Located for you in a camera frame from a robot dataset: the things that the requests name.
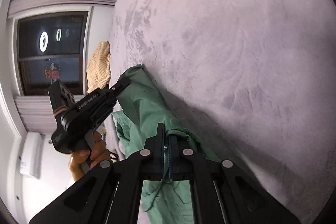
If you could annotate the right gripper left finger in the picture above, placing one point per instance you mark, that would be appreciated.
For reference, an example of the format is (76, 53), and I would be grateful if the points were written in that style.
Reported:
(110, 192)

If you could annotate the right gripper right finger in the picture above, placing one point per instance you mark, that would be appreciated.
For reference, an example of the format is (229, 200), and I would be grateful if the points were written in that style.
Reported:
(221, 192)

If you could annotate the green work shirt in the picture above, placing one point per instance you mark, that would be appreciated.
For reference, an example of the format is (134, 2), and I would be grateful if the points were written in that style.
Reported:
(143, 108)

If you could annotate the person's left hand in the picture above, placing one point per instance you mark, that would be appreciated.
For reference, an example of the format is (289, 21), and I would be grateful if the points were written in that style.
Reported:
(98, 153)

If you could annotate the tan knitted sweater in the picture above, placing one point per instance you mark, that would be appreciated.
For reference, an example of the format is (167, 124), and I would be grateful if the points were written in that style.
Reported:
(98, 70)

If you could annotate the white air conditioner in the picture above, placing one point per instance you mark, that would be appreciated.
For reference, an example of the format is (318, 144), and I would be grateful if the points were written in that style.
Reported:
(30, 162)

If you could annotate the dark window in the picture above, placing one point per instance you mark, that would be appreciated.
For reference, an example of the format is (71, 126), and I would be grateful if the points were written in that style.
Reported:
(50, 47)

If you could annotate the lilac curtain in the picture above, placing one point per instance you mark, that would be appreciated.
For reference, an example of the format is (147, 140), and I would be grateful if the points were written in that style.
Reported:
(14, 9)

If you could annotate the lilac plush bed blanket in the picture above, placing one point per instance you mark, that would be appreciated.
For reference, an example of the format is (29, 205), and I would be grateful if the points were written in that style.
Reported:
(255, 79)

